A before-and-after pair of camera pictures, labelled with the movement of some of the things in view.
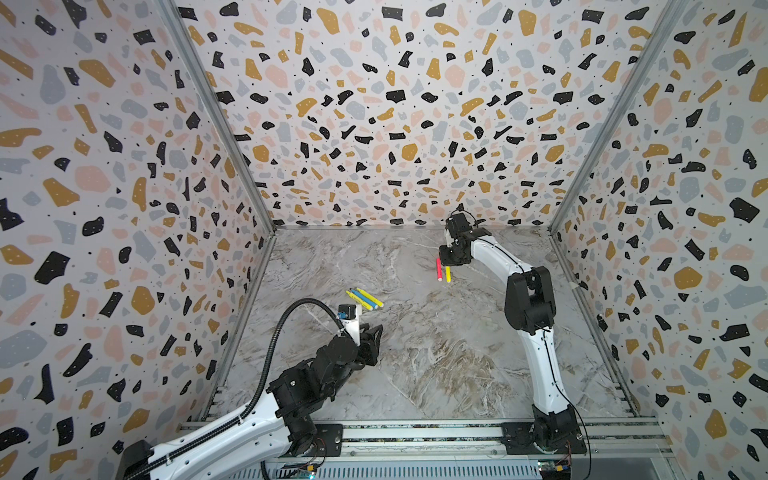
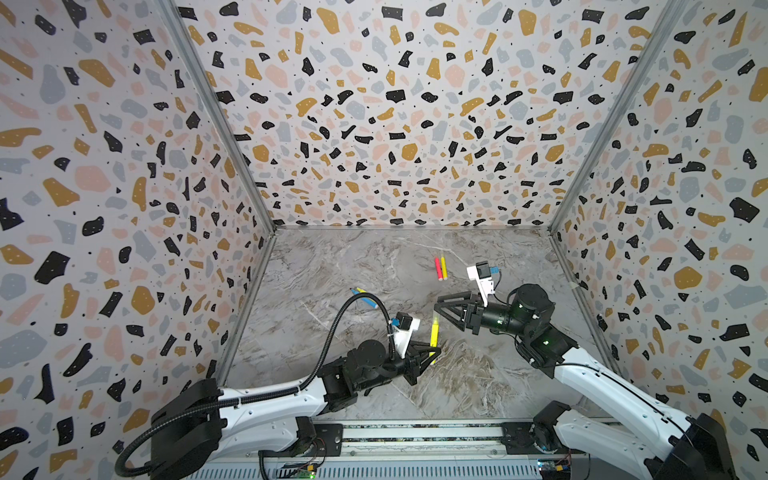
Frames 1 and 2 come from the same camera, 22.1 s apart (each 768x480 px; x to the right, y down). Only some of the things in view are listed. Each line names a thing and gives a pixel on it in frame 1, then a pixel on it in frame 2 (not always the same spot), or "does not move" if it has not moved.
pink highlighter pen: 438,269 does not move
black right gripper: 452,255 → 473,313
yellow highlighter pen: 359,300 → 434,336
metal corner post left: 186,33 does not move
